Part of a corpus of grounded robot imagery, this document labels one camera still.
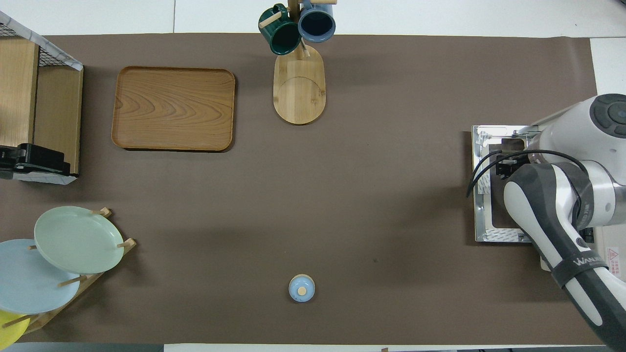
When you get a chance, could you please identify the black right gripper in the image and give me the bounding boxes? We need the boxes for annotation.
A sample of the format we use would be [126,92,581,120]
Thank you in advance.
[495,157,527,180]

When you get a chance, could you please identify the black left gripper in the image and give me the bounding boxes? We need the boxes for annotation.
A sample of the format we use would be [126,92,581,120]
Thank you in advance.
[0,144,71,178]

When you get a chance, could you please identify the beige toaster oven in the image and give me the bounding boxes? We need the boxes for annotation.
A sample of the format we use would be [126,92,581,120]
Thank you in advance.
[526,122,626,284]

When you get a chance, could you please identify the pale green plate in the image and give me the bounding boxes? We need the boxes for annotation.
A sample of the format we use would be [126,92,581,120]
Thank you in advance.
[34,206,125,275]

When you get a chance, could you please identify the light blue plate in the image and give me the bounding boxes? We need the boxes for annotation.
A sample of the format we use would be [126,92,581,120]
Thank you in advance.
[0,239,81,315]

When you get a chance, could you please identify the rectangular wooden tray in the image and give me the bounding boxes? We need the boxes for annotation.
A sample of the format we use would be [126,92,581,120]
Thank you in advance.
[111,66,236,152]

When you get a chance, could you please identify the large brown table mat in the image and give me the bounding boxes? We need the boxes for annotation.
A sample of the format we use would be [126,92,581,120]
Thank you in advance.
[0,33,607,345]

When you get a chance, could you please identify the wooden plate rack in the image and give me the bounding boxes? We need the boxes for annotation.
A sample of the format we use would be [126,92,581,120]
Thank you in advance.
[0,208,137,335]

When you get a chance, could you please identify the yellow plate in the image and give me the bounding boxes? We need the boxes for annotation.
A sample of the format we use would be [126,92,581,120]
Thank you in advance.
[0,309,31,351]

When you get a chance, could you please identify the wooden mug tree stand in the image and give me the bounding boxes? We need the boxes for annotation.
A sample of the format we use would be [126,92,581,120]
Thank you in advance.
[259,0,338,126]

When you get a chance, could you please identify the blue mug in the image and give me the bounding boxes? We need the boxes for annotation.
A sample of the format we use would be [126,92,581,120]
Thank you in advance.
[297,0,337,43]

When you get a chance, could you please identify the dark green mug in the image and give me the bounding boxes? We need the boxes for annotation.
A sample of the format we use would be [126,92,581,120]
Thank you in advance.
[258,4,302,55]

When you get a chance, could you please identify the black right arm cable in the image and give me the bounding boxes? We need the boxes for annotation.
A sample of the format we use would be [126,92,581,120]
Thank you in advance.
[467,149,588,198]

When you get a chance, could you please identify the wooden shelf with wire mesh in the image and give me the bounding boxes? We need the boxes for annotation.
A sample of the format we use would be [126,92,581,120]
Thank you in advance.
[0,11,85,185]

